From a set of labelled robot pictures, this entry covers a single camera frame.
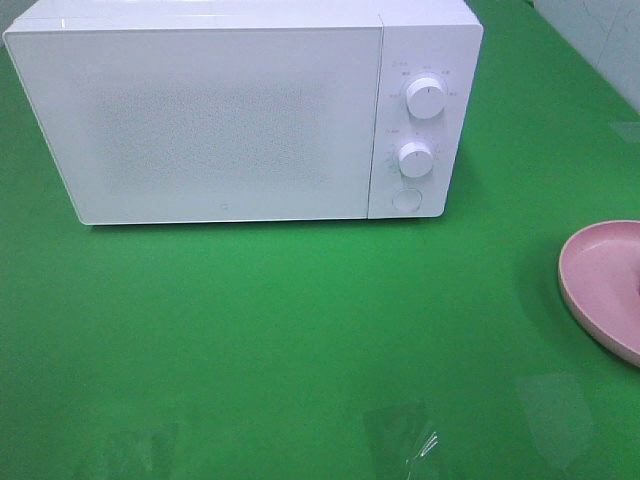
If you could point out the round microwave door button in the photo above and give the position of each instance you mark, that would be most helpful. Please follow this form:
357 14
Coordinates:
407 200

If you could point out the pink plastic plate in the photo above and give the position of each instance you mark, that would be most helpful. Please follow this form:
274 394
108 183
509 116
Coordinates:
598 275

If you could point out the lower white microwave knob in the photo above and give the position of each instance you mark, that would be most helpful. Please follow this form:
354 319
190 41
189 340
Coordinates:
415 160

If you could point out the white microwave knob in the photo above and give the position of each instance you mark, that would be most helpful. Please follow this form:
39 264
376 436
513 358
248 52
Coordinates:
426 96
415 160

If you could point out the upper white microwave knob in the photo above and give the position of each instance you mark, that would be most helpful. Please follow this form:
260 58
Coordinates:
426 96

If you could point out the white microwave oven body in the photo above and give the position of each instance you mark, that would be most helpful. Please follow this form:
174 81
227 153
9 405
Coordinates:
418 37

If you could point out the white microwave door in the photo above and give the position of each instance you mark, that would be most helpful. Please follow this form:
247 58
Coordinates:
180 126

